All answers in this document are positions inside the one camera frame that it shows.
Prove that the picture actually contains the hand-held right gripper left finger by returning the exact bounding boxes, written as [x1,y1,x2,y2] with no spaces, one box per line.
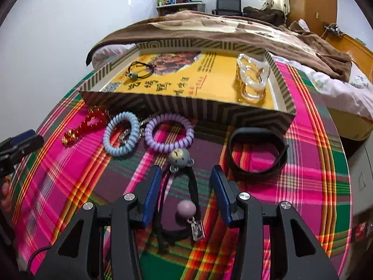
[35,166,162,280]

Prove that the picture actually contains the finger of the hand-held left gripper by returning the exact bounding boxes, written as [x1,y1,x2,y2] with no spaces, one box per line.
[0,130,44,178]

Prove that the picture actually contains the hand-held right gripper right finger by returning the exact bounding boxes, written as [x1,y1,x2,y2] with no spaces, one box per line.
[210,165,340,280]

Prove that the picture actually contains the black wristband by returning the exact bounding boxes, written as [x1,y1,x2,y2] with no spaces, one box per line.
[229,128,290,180]

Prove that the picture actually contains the black hair tie grey bear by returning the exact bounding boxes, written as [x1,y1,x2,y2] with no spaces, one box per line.
[154,148,206,253]

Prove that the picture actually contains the purple spiral hair tie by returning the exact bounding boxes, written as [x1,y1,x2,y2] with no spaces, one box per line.
[145,113,195,152]

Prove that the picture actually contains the small gold hair clip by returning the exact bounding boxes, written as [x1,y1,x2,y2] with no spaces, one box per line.
[118,118,152,146]

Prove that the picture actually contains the red bead bracelet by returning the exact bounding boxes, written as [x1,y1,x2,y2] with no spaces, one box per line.
[61,107,109,146]

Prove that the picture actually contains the blue spiral hair tie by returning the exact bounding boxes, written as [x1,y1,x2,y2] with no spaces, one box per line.
[103,111,140,156]

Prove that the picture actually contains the striped cardboard box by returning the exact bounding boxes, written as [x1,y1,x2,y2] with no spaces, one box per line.
[79,41,297,140]

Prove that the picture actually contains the plaid cloth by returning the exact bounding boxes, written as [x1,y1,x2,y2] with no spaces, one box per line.
[10,55,353,280]

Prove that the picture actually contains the clear hair claw clip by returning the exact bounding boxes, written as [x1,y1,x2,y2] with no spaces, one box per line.
[235,53,270,103]

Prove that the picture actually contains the brown blanket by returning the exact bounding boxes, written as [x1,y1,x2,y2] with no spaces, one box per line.
[86,10,353,82]

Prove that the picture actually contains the floral pillow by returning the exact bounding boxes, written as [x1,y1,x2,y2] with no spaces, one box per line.
[348,63,373,94]

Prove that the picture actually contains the desk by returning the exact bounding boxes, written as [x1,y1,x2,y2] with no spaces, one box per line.
[156,1,206,16]

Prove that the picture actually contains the black chair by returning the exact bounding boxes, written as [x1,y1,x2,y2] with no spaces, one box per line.
[216,0,242,16]

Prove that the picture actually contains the wooden headboard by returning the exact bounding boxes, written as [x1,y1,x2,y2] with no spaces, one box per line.
[325,32,373,82]

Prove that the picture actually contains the black hair tie teal bead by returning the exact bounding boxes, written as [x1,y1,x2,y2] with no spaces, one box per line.
[126,61,155,81]

